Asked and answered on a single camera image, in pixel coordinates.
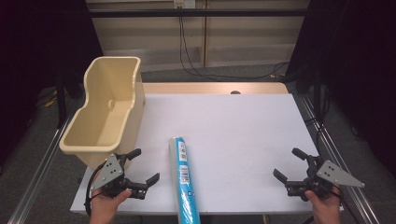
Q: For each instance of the metal floor rail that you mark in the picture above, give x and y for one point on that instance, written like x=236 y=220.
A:
x=342 y=161
x=37 y=177

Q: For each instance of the black curtain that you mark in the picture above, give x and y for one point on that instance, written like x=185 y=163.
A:
x=358 y=62
x=37 y=46

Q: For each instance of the wooden table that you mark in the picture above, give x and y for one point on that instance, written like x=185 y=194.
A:
x=193 y=88

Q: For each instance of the person's right hand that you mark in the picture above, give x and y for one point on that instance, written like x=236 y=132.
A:
x=327 y=210

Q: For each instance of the black horizontal bar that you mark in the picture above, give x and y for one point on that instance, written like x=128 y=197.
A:
x=199 y=13

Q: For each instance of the beige plastic bin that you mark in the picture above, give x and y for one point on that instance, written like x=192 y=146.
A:
x=102 y=124

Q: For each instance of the white table mat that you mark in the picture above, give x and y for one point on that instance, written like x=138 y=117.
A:
x=243 y=140

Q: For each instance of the black metal stand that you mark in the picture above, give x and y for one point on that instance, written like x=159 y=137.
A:
x=61 y=102

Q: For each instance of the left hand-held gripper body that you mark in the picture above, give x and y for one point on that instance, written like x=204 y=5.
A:
x=109 y=172

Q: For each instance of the blue roll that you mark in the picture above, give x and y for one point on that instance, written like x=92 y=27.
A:
x=184 y=189

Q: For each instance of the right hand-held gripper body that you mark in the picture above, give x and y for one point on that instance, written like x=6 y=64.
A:
x=330 y=174

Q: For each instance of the white wall socket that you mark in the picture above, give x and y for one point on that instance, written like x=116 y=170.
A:
x=184 y=3

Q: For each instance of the person's left hand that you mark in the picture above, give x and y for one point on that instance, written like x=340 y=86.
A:
x=104 y=208

